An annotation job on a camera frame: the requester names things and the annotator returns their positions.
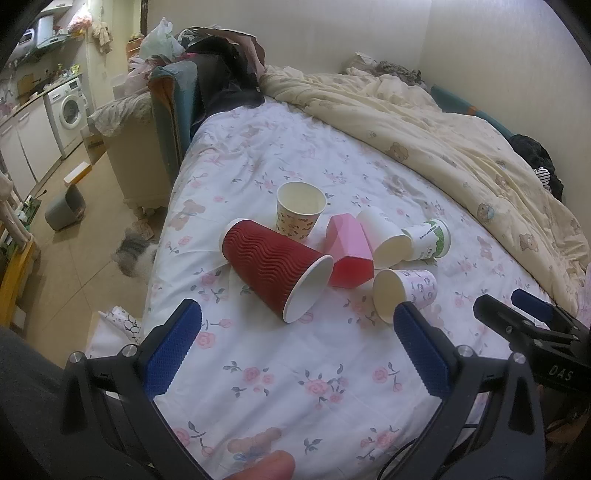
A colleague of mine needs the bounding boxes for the plain white paper cup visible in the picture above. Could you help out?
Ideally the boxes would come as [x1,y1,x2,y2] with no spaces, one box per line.
[356,207,412,270]

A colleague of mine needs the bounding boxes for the white washing machine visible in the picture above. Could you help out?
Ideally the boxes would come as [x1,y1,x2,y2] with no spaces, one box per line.
[44,75,88,159]

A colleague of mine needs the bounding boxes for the pile of dark clothes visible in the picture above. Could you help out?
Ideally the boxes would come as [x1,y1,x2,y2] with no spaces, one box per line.
[177,27,266,133]

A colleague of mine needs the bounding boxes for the white cup with pink print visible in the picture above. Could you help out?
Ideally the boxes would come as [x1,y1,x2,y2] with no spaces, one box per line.
[373,269,438,324]

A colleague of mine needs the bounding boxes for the red ribbed paper cup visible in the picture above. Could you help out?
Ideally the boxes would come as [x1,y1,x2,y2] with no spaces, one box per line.
[219,218,335,324]

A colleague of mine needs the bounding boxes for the cream patterned paper cup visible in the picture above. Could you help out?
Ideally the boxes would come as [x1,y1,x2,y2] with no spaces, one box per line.
[276,181,327,242]

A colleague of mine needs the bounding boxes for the black cable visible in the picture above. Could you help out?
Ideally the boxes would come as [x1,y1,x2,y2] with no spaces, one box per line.
[375,423,479,480]

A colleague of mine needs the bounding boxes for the white cup with green print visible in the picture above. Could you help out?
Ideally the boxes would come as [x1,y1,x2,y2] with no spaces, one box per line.
[402,219,452,261]

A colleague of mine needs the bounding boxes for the grey waste bin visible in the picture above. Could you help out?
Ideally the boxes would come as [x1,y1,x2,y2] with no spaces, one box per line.
[44,184,86,231]

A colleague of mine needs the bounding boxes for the grey and white cat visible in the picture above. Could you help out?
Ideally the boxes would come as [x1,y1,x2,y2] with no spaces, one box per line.
[111,229,157,283]

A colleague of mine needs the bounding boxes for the pink faceted cup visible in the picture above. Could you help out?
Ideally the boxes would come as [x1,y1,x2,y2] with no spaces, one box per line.
[325,213,375,289]

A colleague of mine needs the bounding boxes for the white plastic bag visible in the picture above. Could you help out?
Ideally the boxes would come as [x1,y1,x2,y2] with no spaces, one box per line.
[139,17,185,60]

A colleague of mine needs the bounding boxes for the white kitchen cabinets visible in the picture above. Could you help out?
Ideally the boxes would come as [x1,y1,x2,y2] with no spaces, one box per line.
[1,99,62,200]

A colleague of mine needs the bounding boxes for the cream bear print duvet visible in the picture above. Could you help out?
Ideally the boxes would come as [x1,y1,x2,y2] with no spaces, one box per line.
[260,67,590,314]

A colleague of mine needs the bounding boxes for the yellow wooden rack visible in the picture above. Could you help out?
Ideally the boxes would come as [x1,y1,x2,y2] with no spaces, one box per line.
[0,240,38,327]

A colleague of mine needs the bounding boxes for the person's left hand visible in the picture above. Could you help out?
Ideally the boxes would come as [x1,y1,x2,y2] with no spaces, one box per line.
[226,450,296,480]

